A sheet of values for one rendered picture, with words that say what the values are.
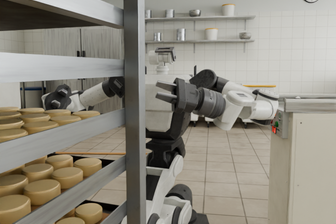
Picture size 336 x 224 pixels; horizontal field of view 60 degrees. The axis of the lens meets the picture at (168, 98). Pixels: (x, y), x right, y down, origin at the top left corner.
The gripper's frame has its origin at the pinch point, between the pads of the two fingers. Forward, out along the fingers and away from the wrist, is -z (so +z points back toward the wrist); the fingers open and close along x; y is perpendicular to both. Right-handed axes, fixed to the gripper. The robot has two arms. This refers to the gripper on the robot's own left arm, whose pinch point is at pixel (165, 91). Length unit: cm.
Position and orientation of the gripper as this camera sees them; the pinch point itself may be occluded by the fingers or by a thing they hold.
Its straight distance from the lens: 88.3
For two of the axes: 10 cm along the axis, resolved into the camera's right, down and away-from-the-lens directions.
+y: 4.1, -6.0, -6.9
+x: -0.1, -7.6, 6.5
